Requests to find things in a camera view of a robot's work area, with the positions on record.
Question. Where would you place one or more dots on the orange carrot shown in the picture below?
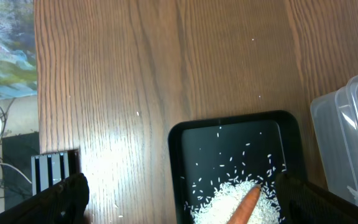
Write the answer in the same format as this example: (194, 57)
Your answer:
(246, 207)

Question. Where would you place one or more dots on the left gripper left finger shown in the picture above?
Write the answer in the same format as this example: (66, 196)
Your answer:
(64, 202)

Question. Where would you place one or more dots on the pile of white rice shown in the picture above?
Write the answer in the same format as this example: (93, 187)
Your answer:
(227, 197)

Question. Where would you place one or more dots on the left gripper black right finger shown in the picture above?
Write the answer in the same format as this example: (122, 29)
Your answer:
(305, 203)

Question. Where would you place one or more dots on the black rectangular tray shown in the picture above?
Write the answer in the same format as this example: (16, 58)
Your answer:
(252, 149)

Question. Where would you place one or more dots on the clear plastic bin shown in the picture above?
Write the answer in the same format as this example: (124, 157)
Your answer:
(335, 121)

